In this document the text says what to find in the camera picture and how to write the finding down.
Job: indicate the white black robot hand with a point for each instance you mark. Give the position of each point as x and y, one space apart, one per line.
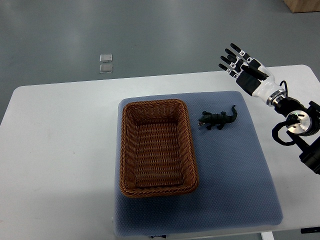
251 75

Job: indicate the dark toy crocodile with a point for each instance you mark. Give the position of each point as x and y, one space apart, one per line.
217 119

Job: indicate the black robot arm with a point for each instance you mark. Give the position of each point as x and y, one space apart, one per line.
299 122

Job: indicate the brown wicker basket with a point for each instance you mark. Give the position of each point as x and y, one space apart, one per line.
157 156

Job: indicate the wooden box corner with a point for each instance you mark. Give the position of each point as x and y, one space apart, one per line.
303 6

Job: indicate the blue grey foam mat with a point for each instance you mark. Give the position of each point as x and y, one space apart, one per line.
235 188

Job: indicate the lower metal floor plate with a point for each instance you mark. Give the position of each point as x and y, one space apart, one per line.
106 68

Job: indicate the metal floor plate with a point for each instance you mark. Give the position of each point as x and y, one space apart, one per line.
106 58
106 68

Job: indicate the upper metal floor plate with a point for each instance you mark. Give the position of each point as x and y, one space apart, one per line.
106 58

